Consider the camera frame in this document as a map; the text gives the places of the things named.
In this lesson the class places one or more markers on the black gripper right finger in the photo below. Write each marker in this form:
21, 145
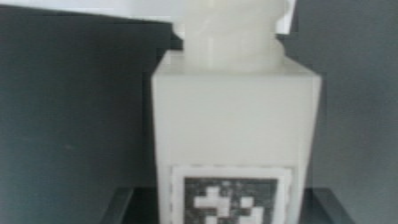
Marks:
323, 208

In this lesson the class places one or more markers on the white U-shaped obstacle fence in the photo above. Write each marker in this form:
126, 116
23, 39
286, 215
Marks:
149, 10

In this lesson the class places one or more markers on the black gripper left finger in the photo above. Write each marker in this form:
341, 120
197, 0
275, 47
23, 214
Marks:
133, 206

